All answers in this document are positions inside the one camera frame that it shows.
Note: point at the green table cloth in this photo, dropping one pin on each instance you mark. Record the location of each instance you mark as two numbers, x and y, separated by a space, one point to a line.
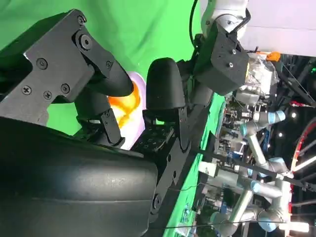
148 29

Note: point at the clear plastic bag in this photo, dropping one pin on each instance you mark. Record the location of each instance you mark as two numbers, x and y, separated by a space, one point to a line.
259 74

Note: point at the orange white toy bread roll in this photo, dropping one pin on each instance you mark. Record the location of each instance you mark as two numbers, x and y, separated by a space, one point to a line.
128 103

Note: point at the lilac plate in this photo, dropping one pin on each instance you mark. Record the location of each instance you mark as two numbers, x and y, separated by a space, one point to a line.
138 133

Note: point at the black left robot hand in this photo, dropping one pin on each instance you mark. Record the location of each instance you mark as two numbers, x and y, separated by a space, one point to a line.
200 91

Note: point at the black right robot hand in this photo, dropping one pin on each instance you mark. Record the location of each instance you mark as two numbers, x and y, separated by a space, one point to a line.
74 177

